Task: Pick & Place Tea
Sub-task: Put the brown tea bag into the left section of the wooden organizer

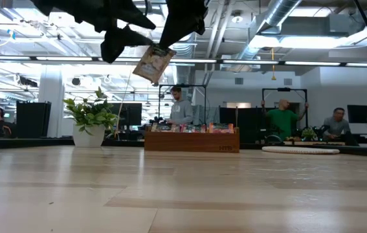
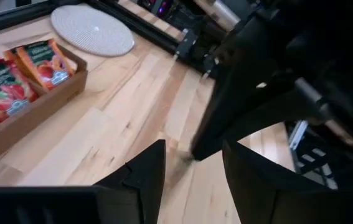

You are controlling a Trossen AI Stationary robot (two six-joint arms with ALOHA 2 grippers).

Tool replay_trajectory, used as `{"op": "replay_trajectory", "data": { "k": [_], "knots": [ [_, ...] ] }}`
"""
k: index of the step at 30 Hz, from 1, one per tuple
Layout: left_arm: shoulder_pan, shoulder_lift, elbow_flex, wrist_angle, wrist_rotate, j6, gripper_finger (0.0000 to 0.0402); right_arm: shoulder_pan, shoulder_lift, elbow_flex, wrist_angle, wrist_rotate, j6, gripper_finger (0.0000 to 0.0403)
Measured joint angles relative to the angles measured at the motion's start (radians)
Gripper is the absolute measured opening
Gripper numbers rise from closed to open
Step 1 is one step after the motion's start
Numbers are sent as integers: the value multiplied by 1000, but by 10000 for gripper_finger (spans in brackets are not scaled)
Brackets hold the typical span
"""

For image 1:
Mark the wooden tea organizer box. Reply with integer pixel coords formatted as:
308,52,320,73
144,126,241,153

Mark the black frame stand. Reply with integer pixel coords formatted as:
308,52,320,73
261,87,309,137
158,83,208,130

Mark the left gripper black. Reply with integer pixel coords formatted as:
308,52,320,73
158,0,209,49

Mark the black cabinet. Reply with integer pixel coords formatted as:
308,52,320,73
16,101,52,139

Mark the linear ceiling light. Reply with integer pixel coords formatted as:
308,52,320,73
0,54,367,69

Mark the green plant in white pot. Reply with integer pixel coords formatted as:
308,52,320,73
62,86,119,149

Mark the round woven placemat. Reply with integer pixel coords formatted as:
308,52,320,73
261,146,341,155

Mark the black wall monitor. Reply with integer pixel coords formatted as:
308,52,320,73
347,104,367,124

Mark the black partition screen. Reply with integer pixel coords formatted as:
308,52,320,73
219,107,298,145

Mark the silver ceiling air duct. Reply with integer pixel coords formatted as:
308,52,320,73
170,35,200,85

